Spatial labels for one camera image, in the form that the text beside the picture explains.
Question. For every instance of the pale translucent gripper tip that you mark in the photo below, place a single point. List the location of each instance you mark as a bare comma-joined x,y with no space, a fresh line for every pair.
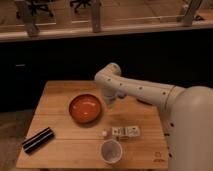
109,99

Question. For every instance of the orange ceramic bowl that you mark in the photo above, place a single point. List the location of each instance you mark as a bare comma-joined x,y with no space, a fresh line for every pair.
85,108

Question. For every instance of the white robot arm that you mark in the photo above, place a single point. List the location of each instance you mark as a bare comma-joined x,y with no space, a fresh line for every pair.
187,113

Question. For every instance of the small white round object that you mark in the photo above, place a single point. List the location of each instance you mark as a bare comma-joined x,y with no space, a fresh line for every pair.
104,133

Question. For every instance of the white paper cup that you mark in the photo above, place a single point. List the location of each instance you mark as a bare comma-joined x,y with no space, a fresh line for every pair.
111,151

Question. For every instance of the black striped rectangular case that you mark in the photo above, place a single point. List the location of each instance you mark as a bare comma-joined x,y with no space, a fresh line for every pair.
36,141

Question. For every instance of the right black office chair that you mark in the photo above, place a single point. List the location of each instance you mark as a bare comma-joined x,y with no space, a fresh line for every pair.
77,3

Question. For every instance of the black office chair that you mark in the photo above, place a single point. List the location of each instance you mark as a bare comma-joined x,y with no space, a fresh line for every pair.
77,3
32,6

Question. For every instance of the left black office chair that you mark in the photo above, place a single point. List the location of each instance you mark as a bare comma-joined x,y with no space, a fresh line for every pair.
32,6

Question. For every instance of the middle metal railing post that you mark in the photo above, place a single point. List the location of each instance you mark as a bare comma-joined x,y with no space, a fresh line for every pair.
95,16

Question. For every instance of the metal railing post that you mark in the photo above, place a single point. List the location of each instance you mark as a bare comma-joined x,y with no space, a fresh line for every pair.
27,18
95,16
188,17

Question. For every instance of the left metal railing post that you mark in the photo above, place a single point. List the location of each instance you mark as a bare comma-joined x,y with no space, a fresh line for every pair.
27,18

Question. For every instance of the right metal railing post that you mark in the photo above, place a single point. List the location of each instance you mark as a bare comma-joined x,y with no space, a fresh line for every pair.
188,17

